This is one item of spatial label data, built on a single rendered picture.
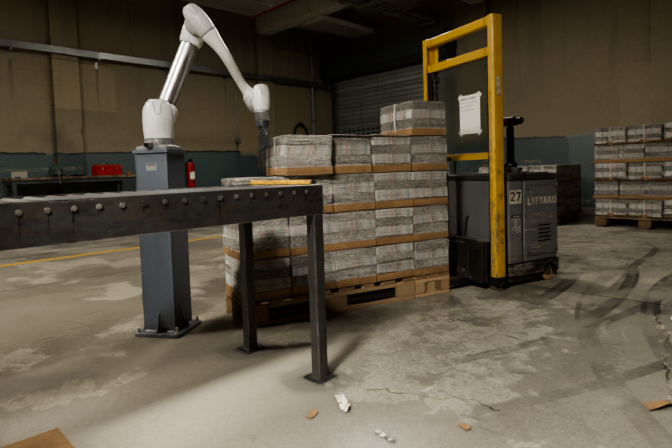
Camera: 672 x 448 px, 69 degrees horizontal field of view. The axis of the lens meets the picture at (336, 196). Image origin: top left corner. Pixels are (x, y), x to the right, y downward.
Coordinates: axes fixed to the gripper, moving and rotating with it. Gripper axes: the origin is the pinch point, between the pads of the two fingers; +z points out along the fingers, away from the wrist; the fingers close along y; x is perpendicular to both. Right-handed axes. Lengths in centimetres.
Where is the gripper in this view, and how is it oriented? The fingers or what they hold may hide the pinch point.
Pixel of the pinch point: (263, 155)
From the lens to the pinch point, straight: 294.3
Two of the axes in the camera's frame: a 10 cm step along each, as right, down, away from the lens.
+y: -4.6, -0.3, 8.9
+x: -8.9, 0.5, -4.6
